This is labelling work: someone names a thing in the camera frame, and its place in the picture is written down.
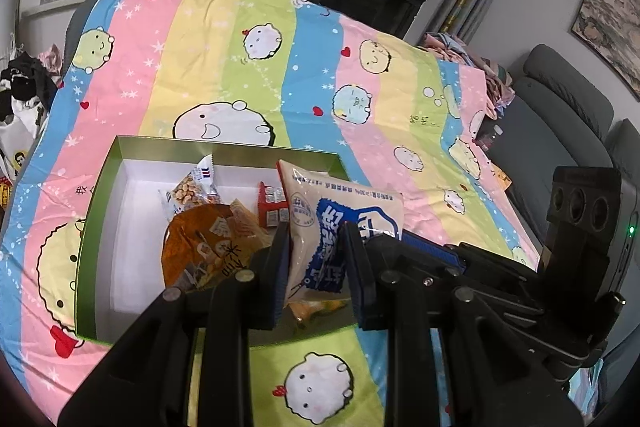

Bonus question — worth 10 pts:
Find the orange triangular snack packet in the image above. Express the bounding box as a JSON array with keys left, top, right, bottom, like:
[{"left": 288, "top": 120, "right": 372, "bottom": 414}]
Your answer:
[{"left": 160, "top": 204, "right": 244, "bottom": 287}]

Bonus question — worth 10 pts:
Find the white blue milk snack packet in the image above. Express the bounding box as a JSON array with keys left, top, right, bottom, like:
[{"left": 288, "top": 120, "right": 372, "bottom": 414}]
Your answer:
[{"left": 275, "top": 158, "right": 406, "bottom": 301}]

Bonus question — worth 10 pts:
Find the yellow orange snack packet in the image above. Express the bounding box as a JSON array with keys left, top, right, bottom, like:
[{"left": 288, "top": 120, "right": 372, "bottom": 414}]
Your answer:
[{"left": 209, "top": 199, "right": 272, "bottom": 258}]

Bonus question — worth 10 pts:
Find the red small snack box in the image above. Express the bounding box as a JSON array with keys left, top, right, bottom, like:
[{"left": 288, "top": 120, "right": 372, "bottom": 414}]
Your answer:
[{"left": 257, "top": 182, "right": 288, "bottom": 229}]

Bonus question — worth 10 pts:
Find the white blue nut packet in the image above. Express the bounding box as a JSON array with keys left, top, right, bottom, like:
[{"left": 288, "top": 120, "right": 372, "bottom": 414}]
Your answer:
[{"left": 160, "top": 155, "right": 221, "bottom": 221}]

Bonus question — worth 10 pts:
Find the green cardboard box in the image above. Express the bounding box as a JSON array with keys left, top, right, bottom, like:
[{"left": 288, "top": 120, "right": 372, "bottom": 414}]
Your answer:
[{"left": 75, "top": 135, "right": 348, "bottom": 345}]

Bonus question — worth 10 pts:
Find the grey sofa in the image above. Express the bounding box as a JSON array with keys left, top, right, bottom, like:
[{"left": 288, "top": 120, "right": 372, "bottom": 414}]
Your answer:
[{"left": 487, "top": 43, "right": 640, "bottom": 358}]

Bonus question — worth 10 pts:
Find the folded clothes stack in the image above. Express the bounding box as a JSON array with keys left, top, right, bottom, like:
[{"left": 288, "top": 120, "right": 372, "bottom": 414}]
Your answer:
[{"left": 419, "top": 32, "right": 515, "bottom": 120}]

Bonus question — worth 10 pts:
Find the colourful cartoon bed sheet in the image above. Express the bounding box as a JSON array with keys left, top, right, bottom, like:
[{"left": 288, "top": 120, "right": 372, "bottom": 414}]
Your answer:
[{"left": 1, "top": 0, "right": 538, "bottom": 419}]

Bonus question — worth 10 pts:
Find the white plastic bags clutter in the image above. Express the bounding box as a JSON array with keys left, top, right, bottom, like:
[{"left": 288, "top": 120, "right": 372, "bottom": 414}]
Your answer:
[{"left": 1, "top": 96, "right": 48, "bottom": 184}]

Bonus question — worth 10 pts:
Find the framed landscape painting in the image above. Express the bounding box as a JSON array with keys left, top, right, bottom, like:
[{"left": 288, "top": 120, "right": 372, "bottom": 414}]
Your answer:
[{"left": 570, "top": 0, "right": 639, "bottom": 100}]

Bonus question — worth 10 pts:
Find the black white clothes pile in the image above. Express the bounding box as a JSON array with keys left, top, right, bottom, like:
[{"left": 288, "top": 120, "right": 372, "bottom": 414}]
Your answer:
[{"left": 1, "top": 52, "right": 58, "bottom": 119}]

